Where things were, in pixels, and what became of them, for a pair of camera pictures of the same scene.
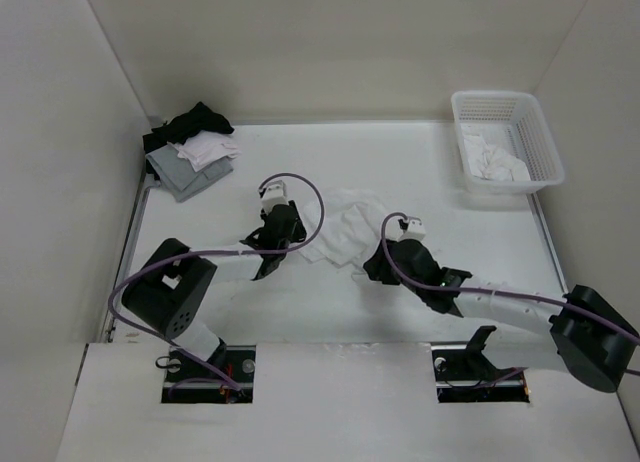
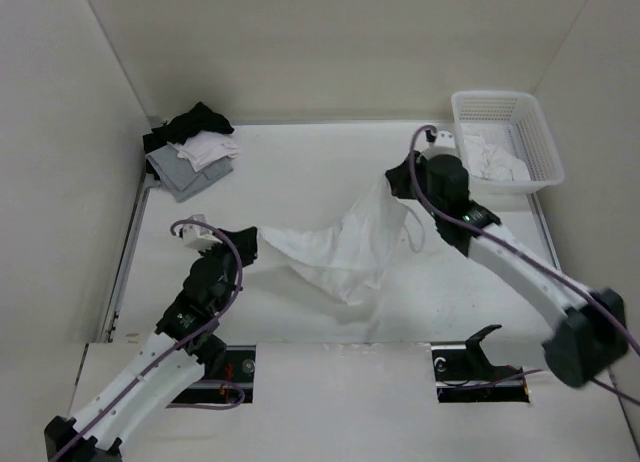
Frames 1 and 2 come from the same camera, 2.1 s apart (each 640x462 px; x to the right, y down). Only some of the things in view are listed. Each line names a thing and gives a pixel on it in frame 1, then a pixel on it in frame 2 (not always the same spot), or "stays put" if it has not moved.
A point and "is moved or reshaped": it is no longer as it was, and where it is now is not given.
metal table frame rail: [148, 182] stays put
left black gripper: [297, 232] to [245, 241]
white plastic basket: [505, 142] stays put
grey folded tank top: [180, 176] stays put
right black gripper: [377, 269] to [399, 177]
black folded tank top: [178, 129] stays put
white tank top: [352, 225] is moved or reshaped
